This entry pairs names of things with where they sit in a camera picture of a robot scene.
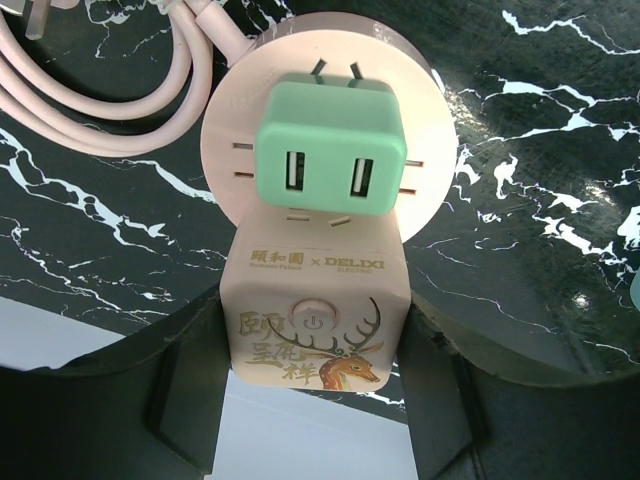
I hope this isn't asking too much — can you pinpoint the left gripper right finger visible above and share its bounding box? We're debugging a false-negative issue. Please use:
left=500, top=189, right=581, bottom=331
left=397, top=296, right=639, bottom=479

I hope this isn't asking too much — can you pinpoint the pink coiled cable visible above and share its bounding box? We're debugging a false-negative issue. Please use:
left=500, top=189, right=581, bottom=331
left=0, top=0, right=254, bottom=157

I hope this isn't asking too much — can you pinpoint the green usb charger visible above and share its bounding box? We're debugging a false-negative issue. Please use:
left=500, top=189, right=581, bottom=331
left=254, top=62, right=407, bottom=216

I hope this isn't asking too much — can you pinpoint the pink round socket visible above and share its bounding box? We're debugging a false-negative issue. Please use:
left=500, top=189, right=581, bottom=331
left=200, top=12, right=458, bottom=240

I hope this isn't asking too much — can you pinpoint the pink cube socket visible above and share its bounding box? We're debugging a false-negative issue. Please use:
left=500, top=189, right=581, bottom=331
left=220, top=200, right=411, bottom=392

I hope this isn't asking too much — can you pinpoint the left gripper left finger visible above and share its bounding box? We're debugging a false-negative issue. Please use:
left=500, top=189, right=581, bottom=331
left=1, top=288, right=230, bottom=479

